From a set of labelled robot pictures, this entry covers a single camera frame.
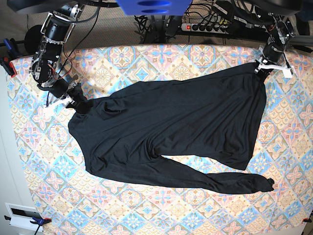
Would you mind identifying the blue clamp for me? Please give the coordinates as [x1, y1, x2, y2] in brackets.
[0, 38, 24, 53]
[4, 215, 52, 235]

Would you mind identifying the white power strip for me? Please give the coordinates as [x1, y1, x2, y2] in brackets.
[180, 23, 227, 34]

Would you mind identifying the aluminium frame post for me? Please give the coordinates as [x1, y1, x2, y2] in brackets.
[289, 35, 313, 53]

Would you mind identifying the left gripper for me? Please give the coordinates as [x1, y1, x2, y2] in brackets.
[254, 44, 293, 82]

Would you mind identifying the blue clamp top left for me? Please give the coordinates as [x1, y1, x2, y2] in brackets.
[0, 38, 24, 53]

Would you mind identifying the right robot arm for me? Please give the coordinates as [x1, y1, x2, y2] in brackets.
[7, 0, 105, 114]

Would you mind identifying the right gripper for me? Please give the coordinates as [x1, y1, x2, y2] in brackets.
[37, 74, 92, 114]

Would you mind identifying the patterned tablecloth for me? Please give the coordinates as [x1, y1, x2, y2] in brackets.
[6, 45, 313, 235]

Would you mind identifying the white floor outlet box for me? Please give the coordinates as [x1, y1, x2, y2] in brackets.
[5, 203, 41, 235]

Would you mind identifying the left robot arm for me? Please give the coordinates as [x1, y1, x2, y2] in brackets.
[231, 0, 303, 78]

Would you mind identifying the blue clamp bottom left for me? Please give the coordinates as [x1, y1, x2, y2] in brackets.
[4, 215, 52, 235]

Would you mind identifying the orange clamp bottom right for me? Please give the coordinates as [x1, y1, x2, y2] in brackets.
[302, 218, 312, 223]

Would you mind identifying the black round stool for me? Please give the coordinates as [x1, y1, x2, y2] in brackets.
[24, 25, 44, 55]

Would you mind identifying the black t-shirt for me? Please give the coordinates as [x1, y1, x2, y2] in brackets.
[68, 63, 274, 194]

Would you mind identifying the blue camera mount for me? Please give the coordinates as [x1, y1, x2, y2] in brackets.
[116, 0, 192, 16]

